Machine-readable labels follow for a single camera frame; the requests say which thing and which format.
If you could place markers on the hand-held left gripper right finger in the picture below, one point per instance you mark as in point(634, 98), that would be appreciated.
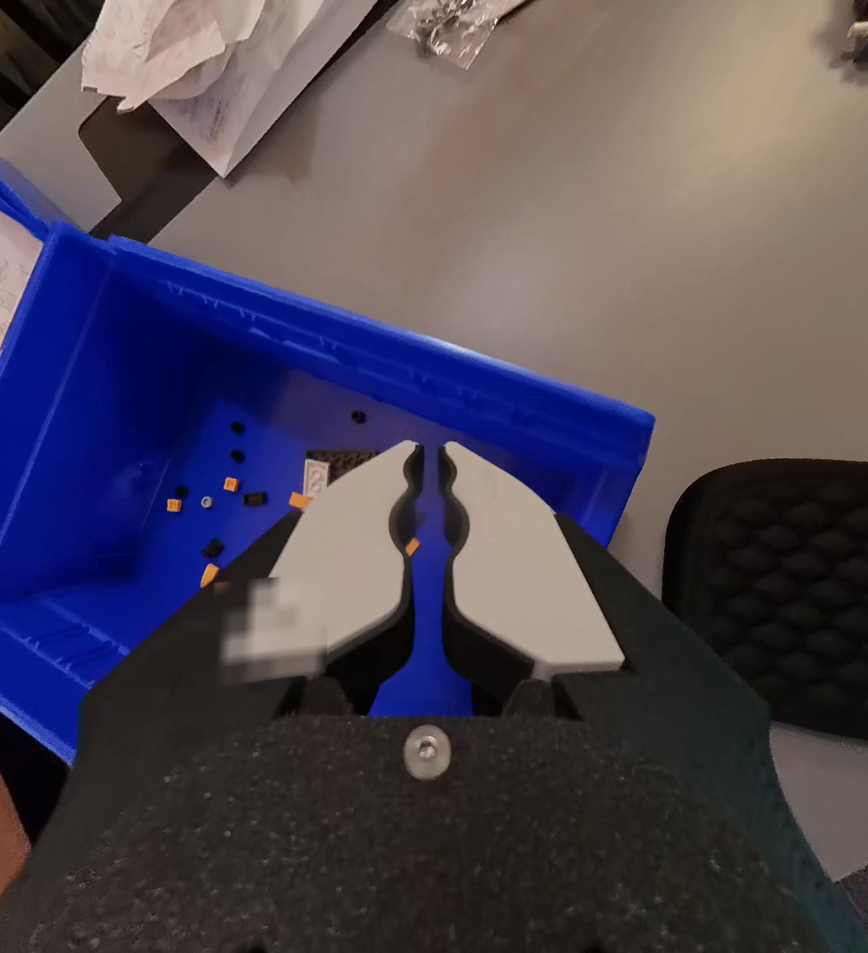
point(531, 588)

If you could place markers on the black lego plate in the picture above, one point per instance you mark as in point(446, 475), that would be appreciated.
point(348, 463)

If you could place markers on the scattered small lego pieces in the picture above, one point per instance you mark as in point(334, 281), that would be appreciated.
point(231, 484)

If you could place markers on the clear bag of black parts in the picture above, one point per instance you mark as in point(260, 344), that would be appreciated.
point(449, 30)

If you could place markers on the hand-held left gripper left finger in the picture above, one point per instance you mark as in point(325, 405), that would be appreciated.
point(352, 543)

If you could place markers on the white paper bag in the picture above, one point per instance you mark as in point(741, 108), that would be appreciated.
point(292, 74)
point(166, 52)

